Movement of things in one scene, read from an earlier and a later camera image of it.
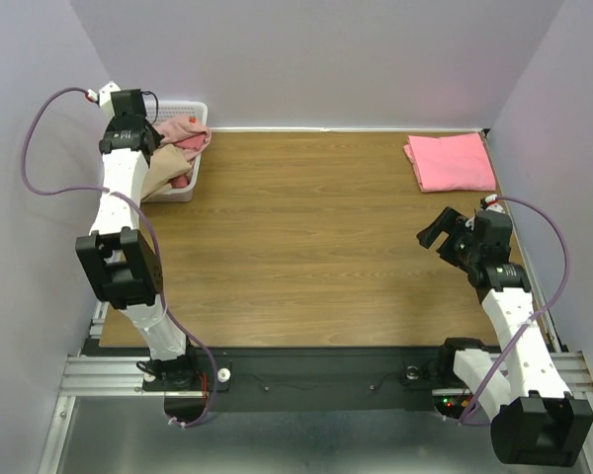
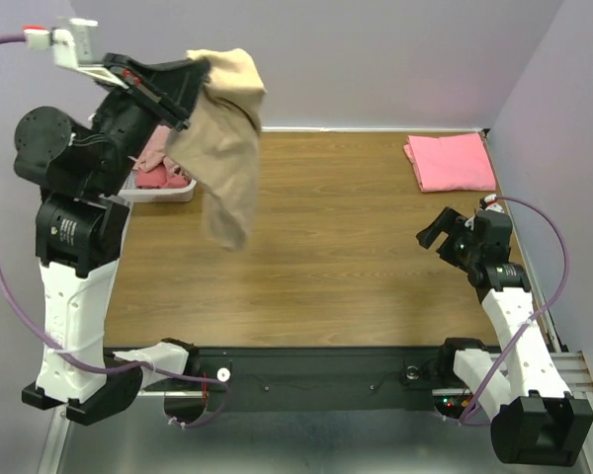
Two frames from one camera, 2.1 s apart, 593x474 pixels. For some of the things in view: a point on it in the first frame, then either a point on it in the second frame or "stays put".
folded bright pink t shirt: x=454 y=163 stays put
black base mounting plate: x=318 y=379 stays put
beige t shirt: x=164 y=163 -> x=219 y=150
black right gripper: x=450 y=236 stays put
